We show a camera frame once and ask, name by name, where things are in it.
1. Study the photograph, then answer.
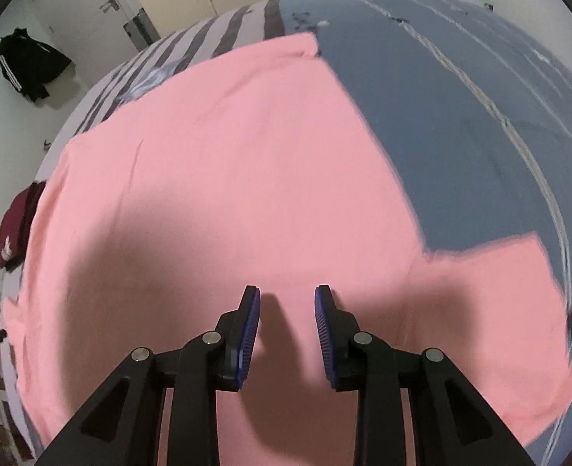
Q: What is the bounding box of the pink garment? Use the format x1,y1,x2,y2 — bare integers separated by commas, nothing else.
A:
3,33,572,465

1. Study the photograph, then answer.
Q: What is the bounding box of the folded maroon garment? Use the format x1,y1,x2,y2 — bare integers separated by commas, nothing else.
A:
0,182,46,270

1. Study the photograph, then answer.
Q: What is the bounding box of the striped star bed sheet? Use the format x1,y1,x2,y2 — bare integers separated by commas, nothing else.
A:
2,0,572,465

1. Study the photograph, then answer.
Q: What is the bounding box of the black jacket near door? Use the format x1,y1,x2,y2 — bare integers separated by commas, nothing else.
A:
0,28,72,103

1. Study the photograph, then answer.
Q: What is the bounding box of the dark suitcase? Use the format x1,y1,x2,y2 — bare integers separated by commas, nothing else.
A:
123,9,161,52

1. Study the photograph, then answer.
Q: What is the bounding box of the white door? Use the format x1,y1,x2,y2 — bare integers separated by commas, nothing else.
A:
32,0,137,79

